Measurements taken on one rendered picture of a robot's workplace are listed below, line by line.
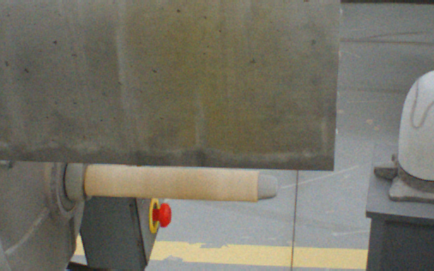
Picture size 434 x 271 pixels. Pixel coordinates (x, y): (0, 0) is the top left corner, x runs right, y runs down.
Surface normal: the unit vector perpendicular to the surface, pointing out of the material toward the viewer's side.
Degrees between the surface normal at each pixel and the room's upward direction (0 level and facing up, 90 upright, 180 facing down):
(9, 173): 71
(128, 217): 90
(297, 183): 0
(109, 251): 90
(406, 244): 90
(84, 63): 90
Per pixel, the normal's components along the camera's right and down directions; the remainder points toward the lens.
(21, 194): 0.96, 0.04
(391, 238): -0.26, 0.54
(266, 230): -0.06, -0.84
